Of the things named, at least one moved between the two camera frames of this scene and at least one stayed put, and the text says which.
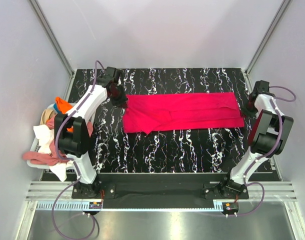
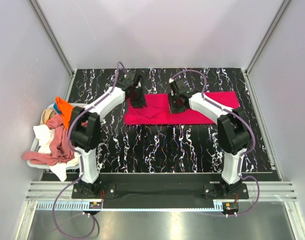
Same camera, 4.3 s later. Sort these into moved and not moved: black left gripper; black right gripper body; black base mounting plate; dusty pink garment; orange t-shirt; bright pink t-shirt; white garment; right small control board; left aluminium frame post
Moved: black left gripper; black right gripper body; bright pink t-shirt
Not moved: right small control board; left aluminium frame post; black base mounting plate; white garment; dusty pink garment; orange t-shirt
